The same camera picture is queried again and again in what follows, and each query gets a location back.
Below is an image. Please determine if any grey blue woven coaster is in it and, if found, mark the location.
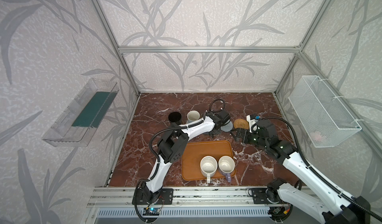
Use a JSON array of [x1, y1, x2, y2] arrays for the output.
[[220, 121, 233, 132]]

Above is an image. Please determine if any tan rattan coaster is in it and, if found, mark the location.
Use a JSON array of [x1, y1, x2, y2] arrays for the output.
[[233, 118, 250, 130]]

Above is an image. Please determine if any light blue mug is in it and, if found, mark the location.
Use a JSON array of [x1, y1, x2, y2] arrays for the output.
[[187, 110, 201, 123]]

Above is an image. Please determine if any white lilac-handled mug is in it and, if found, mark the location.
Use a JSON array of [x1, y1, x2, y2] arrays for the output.
[[218, 156, 235, 183]]

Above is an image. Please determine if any black mug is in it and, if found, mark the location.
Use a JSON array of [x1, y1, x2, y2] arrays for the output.
[[168, 112, 182, 125]]

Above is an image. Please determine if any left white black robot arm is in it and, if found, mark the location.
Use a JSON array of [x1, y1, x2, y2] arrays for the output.
[[132, 99, 230, 205]]

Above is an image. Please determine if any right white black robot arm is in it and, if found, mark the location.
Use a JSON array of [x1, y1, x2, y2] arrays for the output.
[[231, 117, 382, 224]]

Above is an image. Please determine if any brown rectangular tray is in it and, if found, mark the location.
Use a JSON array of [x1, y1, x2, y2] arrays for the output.
[[182, 140, 233, 181]]

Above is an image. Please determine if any pink object in basket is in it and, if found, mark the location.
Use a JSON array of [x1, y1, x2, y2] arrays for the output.
[[310, 131, 323, 142]]

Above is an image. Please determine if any green circuit board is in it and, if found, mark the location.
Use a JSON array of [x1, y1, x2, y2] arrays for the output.
[[142, 207, 161, 216]]

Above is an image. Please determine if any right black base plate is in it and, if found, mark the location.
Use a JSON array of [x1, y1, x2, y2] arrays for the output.
[[248, 188, 271, 205]]

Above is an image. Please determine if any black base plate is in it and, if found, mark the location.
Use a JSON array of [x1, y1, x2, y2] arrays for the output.
[[132, 188, 174, 205], [248, 188, 271, 205]]

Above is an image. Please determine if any white wire mesh basket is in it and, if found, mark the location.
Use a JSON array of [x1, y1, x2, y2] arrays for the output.
[[288, 76, 362, 148]]

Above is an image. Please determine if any right controller with wires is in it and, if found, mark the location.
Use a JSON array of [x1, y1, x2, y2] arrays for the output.
[[268, 207, 290, 217]]

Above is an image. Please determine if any aluminium cage frame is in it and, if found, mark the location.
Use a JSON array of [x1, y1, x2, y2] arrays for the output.
[[83, 0, 382, 156]]

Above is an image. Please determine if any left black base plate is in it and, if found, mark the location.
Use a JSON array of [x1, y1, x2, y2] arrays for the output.
[[132, 188, 174, 205]]

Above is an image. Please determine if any aluminium front rail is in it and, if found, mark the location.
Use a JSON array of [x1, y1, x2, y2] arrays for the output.
[[86, 186, 282, 208]]

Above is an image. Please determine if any clear plastic wall bin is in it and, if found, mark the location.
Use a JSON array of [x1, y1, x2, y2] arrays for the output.
[[42, 78, 119, 147]]

